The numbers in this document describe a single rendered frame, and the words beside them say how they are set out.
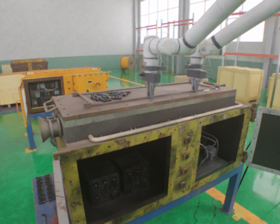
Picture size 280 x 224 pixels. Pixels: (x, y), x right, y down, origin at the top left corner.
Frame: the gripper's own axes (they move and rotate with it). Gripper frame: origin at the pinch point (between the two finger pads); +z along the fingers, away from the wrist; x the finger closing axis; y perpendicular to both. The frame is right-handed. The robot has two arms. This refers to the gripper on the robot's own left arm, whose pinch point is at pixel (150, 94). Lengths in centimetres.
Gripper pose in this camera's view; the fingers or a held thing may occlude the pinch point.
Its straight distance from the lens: 115.6
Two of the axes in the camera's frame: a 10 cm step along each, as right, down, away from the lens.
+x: 5.1, 2.7, -8.2
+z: 0.0, 9.5, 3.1
